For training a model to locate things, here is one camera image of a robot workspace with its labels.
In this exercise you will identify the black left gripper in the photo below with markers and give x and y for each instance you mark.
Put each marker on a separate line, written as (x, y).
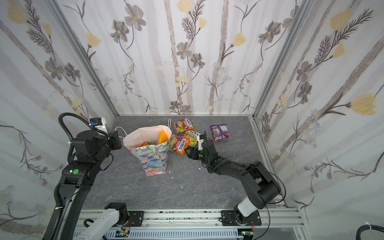
(113, 138)

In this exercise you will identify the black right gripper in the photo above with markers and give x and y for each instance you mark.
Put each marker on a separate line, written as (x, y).
(198, 150)

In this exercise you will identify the fox's candy bag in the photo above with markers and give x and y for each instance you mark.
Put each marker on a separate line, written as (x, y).
(179, 144)
(182, 126)

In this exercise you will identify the green Fox's spring tea bag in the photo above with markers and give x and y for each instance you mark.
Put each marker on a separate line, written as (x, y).
(192, 135)

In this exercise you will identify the white floral paper bag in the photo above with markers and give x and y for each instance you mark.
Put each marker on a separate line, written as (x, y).
(153, 158)

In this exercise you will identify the yellow mango snack bag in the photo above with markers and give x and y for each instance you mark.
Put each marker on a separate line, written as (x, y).
(163, 137)

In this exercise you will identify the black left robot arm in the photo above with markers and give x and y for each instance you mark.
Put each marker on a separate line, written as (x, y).
(87, 152)

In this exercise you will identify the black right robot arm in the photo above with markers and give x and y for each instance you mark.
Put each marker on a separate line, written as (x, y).
(270, 187)

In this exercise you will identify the Fox's candy bag top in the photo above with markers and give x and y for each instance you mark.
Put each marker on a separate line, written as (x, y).
(182, 126)

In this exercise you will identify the purple snack packet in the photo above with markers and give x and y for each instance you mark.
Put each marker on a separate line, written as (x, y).
(220, 132)

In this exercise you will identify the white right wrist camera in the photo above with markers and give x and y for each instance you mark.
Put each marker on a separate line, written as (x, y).
(200, 140)

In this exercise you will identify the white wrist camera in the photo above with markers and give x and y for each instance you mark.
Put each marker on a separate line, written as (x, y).
(99, 124)
(200, 140)

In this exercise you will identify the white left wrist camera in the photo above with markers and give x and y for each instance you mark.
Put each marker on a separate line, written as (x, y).
(99, 124)

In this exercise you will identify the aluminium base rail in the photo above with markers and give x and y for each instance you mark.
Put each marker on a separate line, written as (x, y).
(276, 223)

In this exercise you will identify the white perforated cable duct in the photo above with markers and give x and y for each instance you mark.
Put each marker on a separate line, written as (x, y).
(174, 234)

